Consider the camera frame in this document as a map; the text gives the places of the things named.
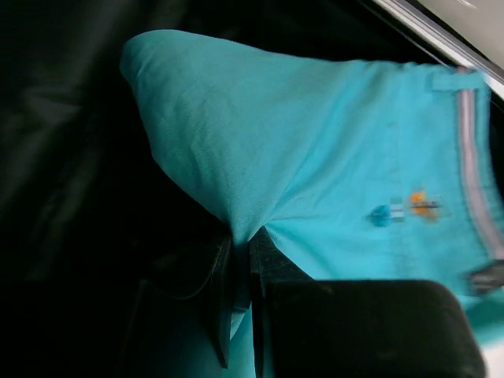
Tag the black hard-shell suitcase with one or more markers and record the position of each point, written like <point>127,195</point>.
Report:
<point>89,223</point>

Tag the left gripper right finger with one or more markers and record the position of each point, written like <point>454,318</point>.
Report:
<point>354,328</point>

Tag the turquoise shorts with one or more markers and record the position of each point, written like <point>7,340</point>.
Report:
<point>358,170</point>

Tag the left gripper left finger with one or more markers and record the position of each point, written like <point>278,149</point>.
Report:
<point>189,299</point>

